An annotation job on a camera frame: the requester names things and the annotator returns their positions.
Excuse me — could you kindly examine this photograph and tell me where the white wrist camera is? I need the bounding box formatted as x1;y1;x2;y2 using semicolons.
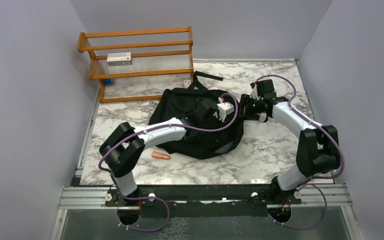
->
214;98;235;122
249;82;260;100

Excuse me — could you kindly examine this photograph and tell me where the wooden shelf rack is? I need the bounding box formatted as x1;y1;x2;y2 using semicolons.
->
76;26;194;104

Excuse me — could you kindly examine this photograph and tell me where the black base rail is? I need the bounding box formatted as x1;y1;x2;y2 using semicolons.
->
104;184;302;218

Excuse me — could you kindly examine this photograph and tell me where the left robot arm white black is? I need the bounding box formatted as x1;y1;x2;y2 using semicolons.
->
98;95;239;206

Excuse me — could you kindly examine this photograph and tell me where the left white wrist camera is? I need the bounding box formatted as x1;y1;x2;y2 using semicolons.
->
214;98;235;122

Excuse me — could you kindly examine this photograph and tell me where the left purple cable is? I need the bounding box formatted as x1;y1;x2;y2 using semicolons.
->
97;92;240;232

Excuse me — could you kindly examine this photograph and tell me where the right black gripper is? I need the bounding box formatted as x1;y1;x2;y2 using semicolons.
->
233;93;264;121

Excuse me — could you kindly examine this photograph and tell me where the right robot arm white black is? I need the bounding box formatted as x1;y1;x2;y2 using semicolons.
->
240;79;342;204

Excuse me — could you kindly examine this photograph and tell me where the blue object under shelf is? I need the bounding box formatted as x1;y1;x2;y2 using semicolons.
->
103;78;113;85

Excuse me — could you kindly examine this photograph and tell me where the black student backpack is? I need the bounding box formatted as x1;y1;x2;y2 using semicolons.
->
148;71;244;160

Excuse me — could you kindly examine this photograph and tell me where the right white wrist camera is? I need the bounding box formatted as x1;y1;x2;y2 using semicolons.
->
249;82;260;100

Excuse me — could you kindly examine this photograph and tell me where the small red white box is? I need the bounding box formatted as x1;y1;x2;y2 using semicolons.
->
183;79;192;89

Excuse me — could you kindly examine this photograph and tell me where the white red box on shelf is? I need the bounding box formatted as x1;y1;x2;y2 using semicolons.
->
106;52;132;66

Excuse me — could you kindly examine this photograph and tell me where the copper orange pen case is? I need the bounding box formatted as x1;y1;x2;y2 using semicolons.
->
151;151;171;161

